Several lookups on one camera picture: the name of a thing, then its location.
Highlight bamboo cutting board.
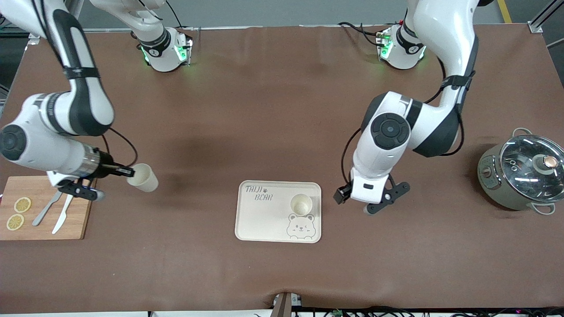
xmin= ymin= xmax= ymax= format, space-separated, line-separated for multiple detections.
xmin=0 ymin=175 xmax=97 ymax=241

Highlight white IKEA cup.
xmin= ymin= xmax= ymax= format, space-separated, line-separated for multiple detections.
xmin=290 ymin=193 xmax=313 ymax=217
xmin=127 ymin=163 xmax=159 ymax=193

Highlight metal table clamp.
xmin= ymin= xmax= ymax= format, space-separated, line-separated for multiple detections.
xmin=272 ymin=291 xmax=303 ymax=317

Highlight black base cable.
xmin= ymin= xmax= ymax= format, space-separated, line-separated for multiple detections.
xmin=165 ymin=0 xmax=186 ymax=29

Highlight white plastic knife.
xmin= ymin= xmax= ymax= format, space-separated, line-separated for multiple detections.
xmin=52 ymin=194 xmax=74 ymax=235

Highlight grey electric cooking pot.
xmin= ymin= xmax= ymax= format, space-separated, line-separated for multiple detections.
xmin=478 ymin=128 xmax=564 ymax=216

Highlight glass pot lid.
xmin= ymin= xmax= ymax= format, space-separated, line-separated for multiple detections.
xmin=500 ymin=134 xmax=564 ymax=192

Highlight aluminium frame profile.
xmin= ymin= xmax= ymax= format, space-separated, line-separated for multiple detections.
xmin=528 ymin=0 xmax=559 ymax=34

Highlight black base cables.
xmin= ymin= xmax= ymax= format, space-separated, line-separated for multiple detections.
xmin=338 ymin=21 xmax=385 ymax=47

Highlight grey plastic knife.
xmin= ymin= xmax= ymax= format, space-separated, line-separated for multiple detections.
xmin=32 ymin=190 xmax=63 ymax=227

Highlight cream bear print tray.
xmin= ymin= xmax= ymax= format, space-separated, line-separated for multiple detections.
xmin=234 ymin=180 xmax=322 ymax=244

